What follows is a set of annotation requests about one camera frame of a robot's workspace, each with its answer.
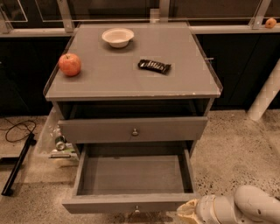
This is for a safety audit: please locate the grey drawer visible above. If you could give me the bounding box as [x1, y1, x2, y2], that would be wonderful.
[58, 116, 207, 144]
[62, 142, 200, 214]

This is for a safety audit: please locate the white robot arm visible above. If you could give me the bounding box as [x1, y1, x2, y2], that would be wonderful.
[177, 185, 280, 224]

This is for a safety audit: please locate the grey top drawer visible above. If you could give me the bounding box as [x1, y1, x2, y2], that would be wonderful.
[58, 116, 207, 144]

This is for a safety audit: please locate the grey drawer cabinet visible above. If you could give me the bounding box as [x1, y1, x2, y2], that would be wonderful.
[45, 23, 222, 151]

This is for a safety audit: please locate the green soda can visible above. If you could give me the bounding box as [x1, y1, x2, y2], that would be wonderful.
[55, 136, 66, 151]

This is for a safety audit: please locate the clear plastic trash bin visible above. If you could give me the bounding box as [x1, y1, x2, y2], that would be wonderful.
[34, 108, 78, 160]

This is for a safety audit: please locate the white pillar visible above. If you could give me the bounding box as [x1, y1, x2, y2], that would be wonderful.
[248, 59, 280, 121]

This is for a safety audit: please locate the black snack bar wrapper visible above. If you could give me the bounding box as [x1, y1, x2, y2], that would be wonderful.
[137, 59, 172, 74]

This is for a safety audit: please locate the black floor stand bar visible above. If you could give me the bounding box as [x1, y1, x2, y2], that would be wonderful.
[1, 133, 37, 196]

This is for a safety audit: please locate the white paper bowl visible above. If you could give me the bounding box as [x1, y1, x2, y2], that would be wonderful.
[101, 28, 134, 48]

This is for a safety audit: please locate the red apple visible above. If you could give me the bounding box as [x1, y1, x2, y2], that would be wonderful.
[59, 53, 81, 77]

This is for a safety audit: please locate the metal window railing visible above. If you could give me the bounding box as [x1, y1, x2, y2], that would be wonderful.
[0, 0, 280, 37]

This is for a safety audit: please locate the small orange fruit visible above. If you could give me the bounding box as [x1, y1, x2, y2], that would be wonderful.
[265, 17, 277, 29]

